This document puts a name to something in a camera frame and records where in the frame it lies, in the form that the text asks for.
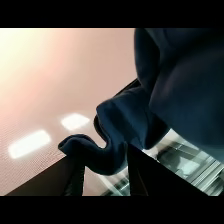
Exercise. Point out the silver frame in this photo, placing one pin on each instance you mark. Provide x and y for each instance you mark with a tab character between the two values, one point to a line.
186	166

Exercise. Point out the blue garment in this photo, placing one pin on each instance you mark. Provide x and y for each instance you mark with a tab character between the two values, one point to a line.
173	86

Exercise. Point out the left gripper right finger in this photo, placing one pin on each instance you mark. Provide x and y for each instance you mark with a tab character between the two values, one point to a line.
156	180

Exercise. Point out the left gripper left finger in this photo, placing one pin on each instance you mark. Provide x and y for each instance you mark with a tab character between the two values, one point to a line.
56	181

